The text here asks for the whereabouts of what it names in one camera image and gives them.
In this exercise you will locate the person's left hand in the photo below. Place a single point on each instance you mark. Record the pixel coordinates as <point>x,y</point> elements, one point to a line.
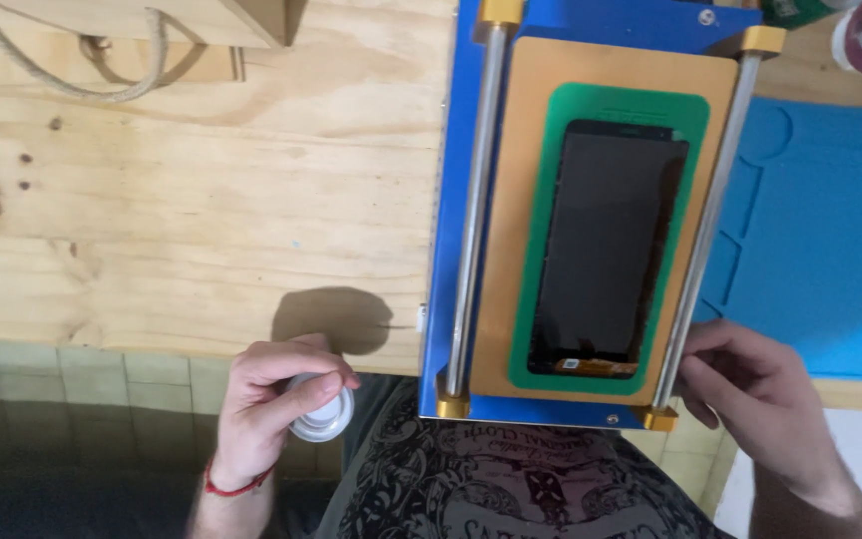
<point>248,419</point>

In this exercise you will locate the person's right hand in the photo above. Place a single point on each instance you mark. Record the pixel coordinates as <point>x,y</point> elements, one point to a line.
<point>768,404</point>

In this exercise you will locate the white plastic bottle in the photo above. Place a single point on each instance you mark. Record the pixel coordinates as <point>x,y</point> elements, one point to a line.
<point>322,425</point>

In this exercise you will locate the blue screen separator machine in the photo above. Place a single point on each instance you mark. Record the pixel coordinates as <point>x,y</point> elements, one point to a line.
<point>453,150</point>

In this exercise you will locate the blue silicone work mat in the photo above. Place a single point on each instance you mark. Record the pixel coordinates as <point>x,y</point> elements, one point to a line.
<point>812,247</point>

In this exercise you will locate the black phone screen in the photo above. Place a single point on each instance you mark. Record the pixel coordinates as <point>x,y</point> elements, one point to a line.
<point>603,247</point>

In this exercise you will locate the person's grey printed shirt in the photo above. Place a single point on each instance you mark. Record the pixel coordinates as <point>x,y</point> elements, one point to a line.
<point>491,486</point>

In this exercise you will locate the green silicone pad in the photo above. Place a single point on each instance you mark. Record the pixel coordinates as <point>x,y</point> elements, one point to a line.
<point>625,101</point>

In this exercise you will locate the green packet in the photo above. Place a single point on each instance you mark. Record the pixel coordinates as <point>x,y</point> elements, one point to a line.
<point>794,11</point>

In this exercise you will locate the wooden box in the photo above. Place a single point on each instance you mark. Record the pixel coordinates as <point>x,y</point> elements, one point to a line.
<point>199,19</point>

